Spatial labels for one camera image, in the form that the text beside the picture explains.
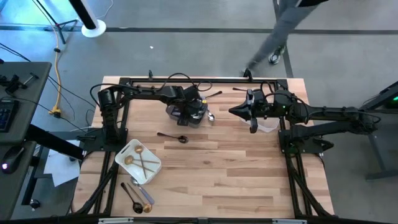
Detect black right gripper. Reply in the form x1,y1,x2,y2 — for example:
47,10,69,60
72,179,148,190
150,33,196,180
229,88,276,134

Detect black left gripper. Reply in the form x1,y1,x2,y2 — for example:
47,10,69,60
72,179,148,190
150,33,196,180
174,86,208,126

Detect grey plastic bin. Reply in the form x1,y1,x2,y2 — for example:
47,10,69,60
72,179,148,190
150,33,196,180
165,93,210,129

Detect clear plastic bin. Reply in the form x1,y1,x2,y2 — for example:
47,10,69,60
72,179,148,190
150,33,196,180
244,115,281,134

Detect white plastic bin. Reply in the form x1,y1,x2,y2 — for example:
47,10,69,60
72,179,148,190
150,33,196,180
114,138,163,185

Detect person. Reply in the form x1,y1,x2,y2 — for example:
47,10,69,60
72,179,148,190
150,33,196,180
241,0,331,75

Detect black crossbar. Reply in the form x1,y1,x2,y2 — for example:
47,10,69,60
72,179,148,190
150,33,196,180
0,214,398,224

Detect black pole white round base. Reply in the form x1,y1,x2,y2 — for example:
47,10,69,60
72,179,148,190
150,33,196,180
68,0,107,39

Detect grey side table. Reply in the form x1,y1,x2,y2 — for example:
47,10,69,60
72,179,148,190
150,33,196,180
360,80,398,182

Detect black desk beam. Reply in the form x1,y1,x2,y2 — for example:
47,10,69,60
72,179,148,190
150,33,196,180
25,123,86,161

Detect black computer green lights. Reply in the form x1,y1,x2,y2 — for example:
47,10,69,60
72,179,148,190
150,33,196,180
384,90,398,110

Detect white paper sheets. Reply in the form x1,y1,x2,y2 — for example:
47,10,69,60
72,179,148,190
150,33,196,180
42,139,83,188

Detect black tripod stand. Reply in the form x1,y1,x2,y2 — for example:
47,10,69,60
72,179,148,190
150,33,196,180
30,0,79,45

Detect black clamp tool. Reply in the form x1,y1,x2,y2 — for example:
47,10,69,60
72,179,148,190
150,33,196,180
0,72,40,95

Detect black keyboard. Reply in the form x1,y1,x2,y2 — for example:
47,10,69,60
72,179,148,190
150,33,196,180
0,99,19,134

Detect black computer mouse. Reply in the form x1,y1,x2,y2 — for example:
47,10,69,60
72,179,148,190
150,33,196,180
1,145,26,175

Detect dark grey desk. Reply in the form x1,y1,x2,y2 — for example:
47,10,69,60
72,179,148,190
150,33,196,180
0,141,37,221

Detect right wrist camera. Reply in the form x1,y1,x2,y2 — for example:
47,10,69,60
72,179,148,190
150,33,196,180
257,98,273,116

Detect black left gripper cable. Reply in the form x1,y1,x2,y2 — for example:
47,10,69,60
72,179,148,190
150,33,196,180
155,72,214,93

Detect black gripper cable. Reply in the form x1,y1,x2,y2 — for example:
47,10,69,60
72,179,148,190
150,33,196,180
259,80,296,105
155,72,214,93

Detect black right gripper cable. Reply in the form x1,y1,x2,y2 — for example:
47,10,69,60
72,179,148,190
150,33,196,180
259,80,296,105

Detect silver metal bracket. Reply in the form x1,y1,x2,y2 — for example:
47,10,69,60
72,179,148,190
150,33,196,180
98,217,134,224
272,218,308,224

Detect yellow extension cable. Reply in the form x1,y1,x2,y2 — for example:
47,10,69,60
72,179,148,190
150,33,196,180
48,23,62,118

